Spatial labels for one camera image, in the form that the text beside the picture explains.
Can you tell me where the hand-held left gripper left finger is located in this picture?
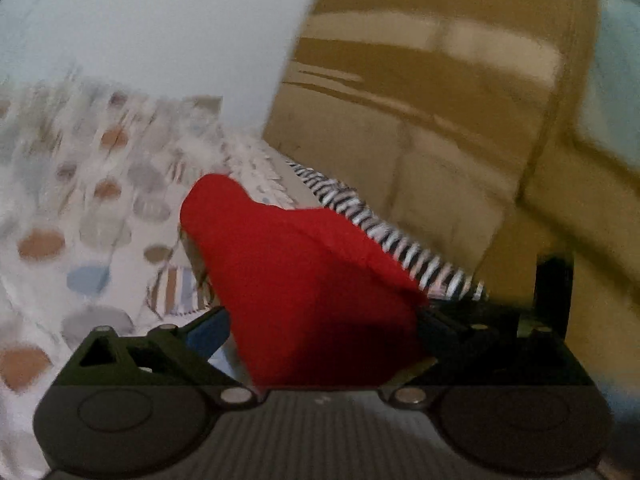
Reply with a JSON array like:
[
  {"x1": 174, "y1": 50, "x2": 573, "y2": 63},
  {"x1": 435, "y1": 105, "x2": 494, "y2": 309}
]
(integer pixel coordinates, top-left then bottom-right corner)
[{"x1": 52, "y1": 305, "x2": 262, "y2": 407}]

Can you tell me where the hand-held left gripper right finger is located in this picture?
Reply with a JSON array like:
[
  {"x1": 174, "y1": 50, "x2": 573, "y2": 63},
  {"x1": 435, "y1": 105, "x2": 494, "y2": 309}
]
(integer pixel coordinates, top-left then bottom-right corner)
[{"x1": 379, "y1": 305, "x2": 597, "y2": 409}]

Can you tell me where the red long-sleeved sweater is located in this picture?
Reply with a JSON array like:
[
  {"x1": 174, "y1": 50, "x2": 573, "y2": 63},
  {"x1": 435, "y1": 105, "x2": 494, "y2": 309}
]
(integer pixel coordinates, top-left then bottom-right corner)
[{"x1": 179, "y1": 173, "x2": 432, "y2": 390}]

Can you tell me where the zebra striped cloth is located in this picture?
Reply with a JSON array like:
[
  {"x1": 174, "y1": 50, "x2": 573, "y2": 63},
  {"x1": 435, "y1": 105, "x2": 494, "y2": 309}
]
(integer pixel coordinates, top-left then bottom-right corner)
[{"x1": 285, "y1": 160, "x2": 490, "y2": 302}]

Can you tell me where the spotted white quilt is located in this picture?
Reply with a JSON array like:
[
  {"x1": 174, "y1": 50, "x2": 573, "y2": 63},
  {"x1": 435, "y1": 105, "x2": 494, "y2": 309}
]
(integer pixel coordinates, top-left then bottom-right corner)
[{"x1": 0, "y1": 62, "x2": 296, "y2": 478}]

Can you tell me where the beige fleece blanket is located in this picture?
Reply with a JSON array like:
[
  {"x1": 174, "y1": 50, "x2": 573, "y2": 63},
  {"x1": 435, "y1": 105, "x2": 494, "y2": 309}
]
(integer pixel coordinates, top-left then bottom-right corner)
[{"x1": 260, "y1": 152, "x2": 326, "y2": 210}]

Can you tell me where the brown wooden wardrobe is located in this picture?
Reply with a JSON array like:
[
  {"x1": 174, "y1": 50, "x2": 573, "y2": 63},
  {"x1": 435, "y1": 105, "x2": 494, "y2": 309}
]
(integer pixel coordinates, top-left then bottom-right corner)
[{"x1": 262, "y1": 0, "x2": 640, "y2": 411}]

